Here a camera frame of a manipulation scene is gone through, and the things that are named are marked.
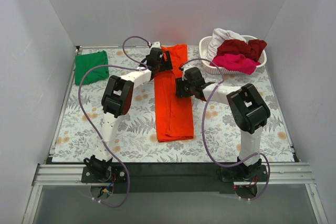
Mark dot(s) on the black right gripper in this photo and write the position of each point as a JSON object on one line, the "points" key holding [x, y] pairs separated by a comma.
{"points": [[180, 88]]}

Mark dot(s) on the folded green t-shirt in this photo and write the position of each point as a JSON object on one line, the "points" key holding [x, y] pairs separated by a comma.
{"points": [[83, 63]]}

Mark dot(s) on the orange t-shirt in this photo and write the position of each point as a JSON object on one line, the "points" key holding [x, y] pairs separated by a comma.
{"points": [[173, 115]]}

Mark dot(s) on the dark red t-shirt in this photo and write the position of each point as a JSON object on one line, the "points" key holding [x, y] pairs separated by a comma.
{"points": [[251, 49]]}

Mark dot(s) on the aluminium frame rail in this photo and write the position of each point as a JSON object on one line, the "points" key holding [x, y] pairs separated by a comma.
{"points": [[71, 174]]}

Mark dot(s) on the white t-shirt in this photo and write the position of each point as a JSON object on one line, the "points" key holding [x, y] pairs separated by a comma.
{"points": [[218, 37]]}

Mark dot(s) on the magenta pink t-shirt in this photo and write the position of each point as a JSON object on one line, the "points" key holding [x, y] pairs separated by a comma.
{"points": [[238, 63]]}

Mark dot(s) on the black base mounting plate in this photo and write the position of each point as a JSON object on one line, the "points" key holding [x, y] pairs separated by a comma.
{"points": [[171, 177]]}

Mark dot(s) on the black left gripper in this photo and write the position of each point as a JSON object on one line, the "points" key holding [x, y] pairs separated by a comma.
{"points": [[166, 61]]}

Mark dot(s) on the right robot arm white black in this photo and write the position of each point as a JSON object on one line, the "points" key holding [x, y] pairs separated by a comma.
{"points": [[250, 113]]}

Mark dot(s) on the white plastic laundry basket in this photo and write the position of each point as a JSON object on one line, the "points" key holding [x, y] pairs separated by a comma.
{"points": [[203, 52]]}

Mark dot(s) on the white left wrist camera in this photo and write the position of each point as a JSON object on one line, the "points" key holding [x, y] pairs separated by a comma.
{"points": [[155, 44]]}

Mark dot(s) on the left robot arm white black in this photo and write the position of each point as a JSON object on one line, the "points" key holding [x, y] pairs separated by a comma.
{"points": [[116, 102]]}

